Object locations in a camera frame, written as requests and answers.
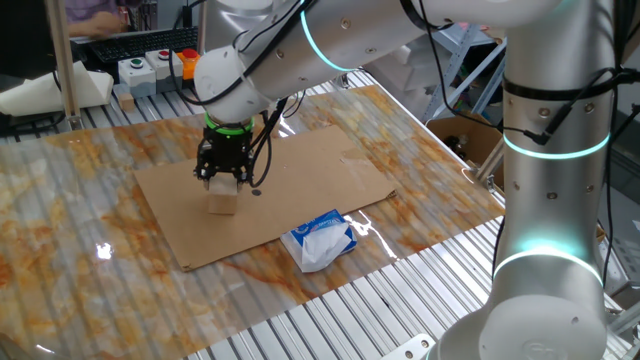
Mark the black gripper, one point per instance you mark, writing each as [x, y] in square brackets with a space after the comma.
[225, 155]

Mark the white metal shelf frame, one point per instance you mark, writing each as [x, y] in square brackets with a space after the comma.
[454, 72]

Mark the grey box green button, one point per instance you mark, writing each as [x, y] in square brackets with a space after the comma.
[137, 77]

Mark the small wooden cube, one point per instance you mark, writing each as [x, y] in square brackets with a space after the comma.
[126, 101]

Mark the black keyboard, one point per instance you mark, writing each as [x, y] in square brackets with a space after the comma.
[145, 44]

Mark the marble pattern plastic sheet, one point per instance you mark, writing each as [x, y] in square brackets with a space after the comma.
[75, 225]

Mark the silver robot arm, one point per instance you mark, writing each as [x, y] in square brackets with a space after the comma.
[550, 200]

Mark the black computer monitor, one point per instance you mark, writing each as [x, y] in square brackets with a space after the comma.
[25, 40]

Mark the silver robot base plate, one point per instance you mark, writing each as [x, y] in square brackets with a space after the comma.
[410, 347]

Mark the blue tissue pack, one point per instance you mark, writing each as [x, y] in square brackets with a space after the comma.
[320, 245]

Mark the open cardboard box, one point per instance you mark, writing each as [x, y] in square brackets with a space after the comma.
[470, 132]

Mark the aluminium frame post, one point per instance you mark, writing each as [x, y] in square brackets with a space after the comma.
[62, 60]
[492, 162]

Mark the grey box red button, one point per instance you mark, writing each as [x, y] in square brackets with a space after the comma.
[160, 70]

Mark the orange emergency stop box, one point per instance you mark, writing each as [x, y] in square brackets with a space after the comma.
[189, 62]

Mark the brown cardboard sheet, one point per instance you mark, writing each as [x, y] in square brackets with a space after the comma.
[310, 175]

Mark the light wooden block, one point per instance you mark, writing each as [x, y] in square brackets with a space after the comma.
[222, 200]

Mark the person's purple shirt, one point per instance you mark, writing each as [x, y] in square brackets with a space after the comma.
[90, 7]

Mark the white paper bag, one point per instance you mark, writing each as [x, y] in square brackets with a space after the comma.
[40, 95]

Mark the person's hand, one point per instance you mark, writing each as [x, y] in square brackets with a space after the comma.
[109, 23]

